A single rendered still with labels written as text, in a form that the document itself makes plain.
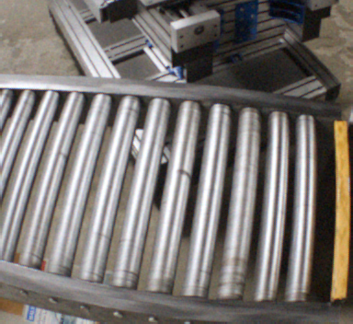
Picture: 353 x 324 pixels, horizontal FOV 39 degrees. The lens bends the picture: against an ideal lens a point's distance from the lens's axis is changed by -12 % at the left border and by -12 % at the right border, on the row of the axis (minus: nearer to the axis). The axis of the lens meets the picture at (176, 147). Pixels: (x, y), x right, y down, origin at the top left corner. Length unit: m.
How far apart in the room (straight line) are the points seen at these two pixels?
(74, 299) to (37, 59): 1.77
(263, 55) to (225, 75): 0.20
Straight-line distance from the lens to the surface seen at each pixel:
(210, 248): 1.00
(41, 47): 2.64
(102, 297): 0.96
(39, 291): 0.98
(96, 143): 1.14
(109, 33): 2.29
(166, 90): 1.21
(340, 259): 0.99
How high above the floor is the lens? 1.68
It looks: 53 degrees down
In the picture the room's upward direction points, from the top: 2 degrees counter-clockwise
